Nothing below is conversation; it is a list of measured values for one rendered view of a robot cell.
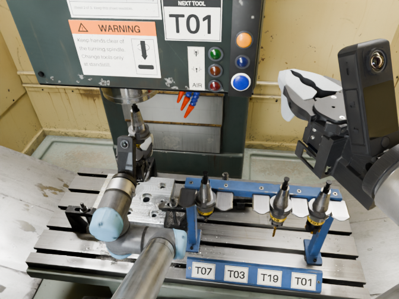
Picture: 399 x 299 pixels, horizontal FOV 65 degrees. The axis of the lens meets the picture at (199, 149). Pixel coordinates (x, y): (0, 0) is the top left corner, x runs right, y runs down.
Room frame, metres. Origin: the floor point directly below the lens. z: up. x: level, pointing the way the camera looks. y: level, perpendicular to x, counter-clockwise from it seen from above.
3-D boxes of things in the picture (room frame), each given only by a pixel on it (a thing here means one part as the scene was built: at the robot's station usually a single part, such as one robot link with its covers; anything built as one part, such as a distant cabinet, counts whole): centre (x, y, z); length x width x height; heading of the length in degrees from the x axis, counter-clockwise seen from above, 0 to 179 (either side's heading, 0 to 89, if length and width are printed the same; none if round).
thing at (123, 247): (0.48, 0.21, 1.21); 0.11 x 0.08 x 0.11; 81
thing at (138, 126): (0.77, 0.18, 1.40); 0.04 x 0.04 x 0.07
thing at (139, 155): (0.64, 0.20, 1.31); 0.12 x 0.08 x 0.09; 172
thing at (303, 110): (0.32, -0.14, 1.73); 0.09 x 0.05 x 0.02; 22
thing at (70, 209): (0.75, 0.44, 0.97); 0.13 x 0.03 x 0.15; 82
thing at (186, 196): (0.62, 0.04, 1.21); 0.07 x 0.05 x 0.01; 172
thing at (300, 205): (0.57, -0.29, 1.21); 0.07 x 0.05 x 0.01; 172
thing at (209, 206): (0.61, -0.01, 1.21); 0.06 x 0.06 x 0.03
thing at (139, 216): (0.82, 0.27, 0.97); 0.29 x 0.23 x 0.05; 82
